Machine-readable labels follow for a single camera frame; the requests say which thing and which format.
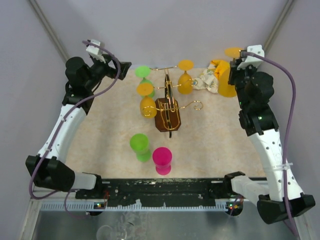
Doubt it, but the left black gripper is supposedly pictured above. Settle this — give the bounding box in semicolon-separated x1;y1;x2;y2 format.
84;53;131;90

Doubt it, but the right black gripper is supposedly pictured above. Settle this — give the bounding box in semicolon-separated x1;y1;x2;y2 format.
227;58;257;109

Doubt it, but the green plastic wine glass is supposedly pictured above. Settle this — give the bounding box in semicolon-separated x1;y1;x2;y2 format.
135;65;155;98
129;133;152;162

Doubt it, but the orange plastic wine glass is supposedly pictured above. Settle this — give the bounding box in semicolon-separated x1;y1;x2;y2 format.
218;47;243;98
136;83;157;119
177;59;194;95

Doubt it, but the gold wire wine glass rack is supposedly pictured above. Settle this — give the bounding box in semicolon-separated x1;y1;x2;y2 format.
151;66;204;138

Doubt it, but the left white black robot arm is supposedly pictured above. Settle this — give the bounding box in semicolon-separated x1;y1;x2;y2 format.
25;54;132;199

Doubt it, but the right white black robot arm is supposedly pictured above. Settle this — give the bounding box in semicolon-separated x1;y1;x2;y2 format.
223;59;316;224

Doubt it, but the pink plastic wine glass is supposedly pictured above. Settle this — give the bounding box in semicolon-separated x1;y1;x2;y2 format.
152;147;173;176

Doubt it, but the clear wine glass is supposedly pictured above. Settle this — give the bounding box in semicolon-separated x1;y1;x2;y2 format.
96;218;137;240

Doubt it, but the yellow patterned cloth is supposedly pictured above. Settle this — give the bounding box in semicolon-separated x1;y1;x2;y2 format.
193;59;230;94

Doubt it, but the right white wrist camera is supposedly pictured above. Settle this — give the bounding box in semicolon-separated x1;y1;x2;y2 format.
237;45;265;70

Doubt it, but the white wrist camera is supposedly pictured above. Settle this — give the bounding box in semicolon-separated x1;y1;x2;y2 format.
86;39;106;63
237;45;265;70

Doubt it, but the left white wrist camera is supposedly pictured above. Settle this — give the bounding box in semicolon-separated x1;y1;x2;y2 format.
86;39;106;63

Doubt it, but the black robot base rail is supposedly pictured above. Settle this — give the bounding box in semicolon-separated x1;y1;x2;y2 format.
75;177;243;216

